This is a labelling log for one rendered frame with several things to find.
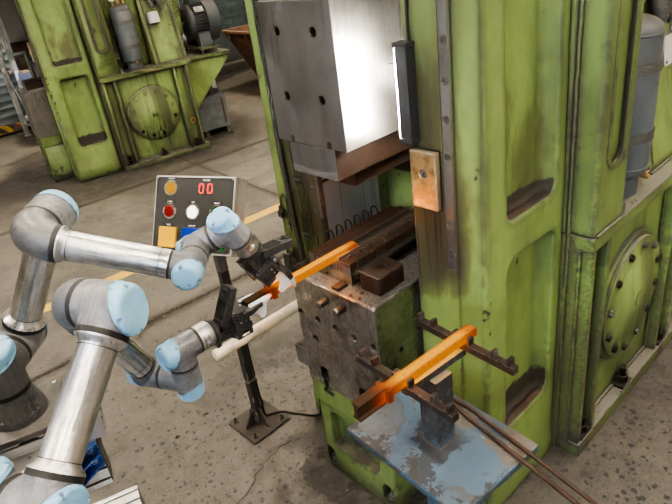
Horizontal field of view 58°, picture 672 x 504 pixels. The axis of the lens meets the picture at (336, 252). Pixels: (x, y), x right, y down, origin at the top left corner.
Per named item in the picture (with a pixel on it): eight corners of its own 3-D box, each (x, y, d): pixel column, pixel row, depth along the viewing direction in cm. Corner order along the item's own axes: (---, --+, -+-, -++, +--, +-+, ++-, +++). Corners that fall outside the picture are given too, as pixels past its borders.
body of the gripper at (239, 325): (240, 322, 178) (206, 342, 171) (234, 297, 174) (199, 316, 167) (256, 331, 173) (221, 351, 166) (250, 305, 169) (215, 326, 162)
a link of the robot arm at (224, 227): (201, 213, 161) (228, 198, 159) (225, 237, 169) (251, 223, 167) (202, 233, 156) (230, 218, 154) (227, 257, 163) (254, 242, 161)
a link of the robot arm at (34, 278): (-17, 363, 171) (17, 199, 148) (7, 332, 184) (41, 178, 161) (26, 376, 173) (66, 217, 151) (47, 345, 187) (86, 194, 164)
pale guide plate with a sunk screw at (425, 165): (437, 212, 168) (434, 154, 160) (412, 205, 174) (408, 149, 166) (442, 209, 170) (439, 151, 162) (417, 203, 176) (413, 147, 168)
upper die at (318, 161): (338, 181, 175) (334, 150, 170) (294, 170, 188) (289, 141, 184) (428, 138, 199) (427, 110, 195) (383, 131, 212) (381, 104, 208)
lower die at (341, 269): (352, 285, 191) (349, 262, 188) (310, 268, 205) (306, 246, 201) (433, 234, 216) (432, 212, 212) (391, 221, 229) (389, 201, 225)
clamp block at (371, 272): (380, 297, 183) (378, 279, 180) (360, 289, 189) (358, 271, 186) (406, 280, 190) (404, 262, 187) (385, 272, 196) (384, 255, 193)
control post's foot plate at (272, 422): (255, 447, 260) (251, 431, 256) (226, 424, 275) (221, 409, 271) (293, 418, 273) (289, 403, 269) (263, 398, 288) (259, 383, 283)
